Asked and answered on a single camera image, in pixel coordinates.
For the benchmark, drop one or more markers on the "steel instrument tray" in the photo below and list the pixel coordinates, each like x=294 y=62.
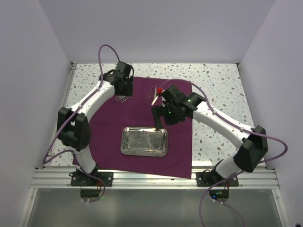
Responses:
x=134 y=143

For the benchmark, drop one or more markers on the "steel scissors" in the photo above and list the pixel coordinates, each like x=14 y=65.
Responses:
x=124 y=98
x=119 y=98

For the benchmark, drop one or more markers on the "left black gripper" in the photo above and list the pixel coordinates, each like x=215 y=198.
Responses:
x=128 y=91

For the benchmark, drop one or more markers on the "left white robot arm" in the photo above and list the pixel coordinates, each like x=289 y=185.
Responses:
x=73 y=123

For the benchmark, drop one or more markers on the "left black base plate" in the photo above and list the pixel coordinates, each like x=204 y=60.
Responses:
x=95 y=178

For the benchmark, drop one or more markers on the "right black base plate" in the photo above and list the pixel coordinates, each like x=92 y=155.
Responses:
x=208 y=178

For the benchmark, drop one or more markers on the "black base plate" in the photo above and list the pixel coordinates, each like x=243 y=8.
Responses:
x=95 y=178
x=208 y=178

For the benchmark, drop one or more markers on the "aluminium rail frame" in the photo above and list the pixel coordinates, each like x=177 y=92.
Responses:
x=141 y=200

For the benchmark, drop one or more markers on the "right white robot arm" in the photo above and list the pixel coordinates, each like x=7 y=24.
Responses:
x=251 y=143

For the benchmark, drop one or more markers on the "purple cloth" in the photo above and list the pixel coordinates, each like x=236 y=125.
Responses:
x=113 y=116

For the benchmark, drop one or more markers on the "steel pointed tweezers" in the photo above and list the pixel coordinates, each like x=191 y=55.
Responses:
x=152 y=91

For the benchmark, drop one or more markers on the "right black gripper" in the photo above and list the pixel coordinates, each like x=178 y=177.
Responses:
x=160 y=110

